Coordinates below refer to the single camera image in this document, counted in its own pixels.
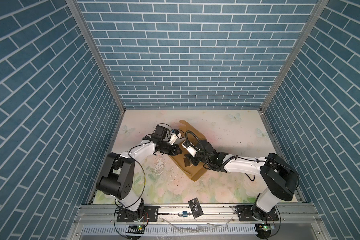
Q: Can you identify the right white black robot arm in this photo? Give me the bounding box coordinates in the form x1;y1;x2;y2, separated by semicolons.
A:
182;140;299;214

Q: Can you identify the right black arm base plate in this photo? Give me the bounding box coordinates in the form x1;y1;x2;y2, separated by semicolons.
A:
234;204;280;222

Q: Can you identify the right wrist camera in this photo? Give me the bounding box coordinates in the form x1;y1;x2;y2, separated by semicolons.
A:
182;141;198;157

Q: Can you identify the small dark brown block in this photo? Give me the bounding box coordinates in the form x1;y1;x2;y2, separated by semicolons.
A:
183;158;191;167

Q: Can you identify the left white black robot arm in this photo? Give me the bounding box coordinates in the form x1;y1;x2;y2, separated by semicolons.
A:
96;124;185;215

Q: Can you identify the white perforated cable duct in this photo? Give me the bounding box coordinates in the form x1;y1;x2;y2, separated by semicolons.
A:
82;224;258;237

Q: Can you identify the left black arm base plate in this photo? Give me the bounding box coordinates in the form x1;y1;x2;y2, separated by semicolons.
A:
116;206;159;223

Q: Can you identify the brown cardboard box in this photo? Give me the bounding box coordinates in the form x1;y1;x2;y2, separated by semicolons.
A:
169;120;207;182

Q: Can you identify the aluminium front rail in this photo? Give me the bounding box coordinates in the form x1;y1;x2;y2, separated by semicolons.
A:
74;203;322;225

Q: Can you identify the small blue connector on rail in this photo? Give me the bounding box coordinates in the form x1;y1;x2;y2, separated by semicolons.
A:
178;211;189;217

